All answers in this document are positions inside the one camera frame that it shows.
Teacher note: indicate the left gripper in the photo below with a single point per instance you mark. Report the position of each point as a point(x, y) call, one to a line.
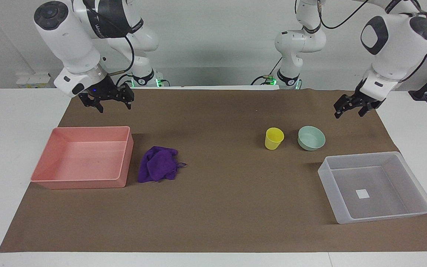
point(370, 100)

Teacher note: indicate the yellow plastic cup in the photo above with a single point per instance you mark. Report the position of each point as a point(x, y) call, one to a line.
point(274, 139)

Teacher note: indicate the pink plastic bin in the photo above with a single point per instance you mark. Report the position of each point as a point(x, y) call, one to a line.
point(87, 157)

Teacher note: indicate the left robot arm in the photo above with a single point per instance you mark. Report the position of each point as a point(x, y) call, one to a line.
point(391, 48)

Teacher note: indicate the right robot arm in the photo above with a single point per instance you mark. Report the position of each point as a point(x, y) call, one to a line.
point(69, 40)

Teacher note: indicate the purple cloth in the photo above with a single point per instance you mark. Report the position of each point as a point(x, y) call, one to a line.
point(158, 165)

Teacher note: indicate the white square label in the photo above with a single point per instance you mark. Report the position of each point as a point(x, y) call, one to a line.
point(362, 194)

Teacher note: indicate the white box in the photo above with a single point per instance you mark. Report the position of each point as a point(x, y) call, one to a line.
point(32, 80)

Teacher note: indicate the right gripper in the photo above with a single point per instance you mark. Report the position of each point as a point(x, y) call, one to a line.
point(104, 91)

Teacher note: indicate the pale green bowl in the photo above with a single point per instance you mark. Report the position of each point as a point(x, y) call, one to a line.
point(311, 139)

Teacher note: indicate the clear plastic bin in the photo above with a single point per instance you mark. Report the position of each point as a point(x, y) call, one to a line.
point(373, 185)

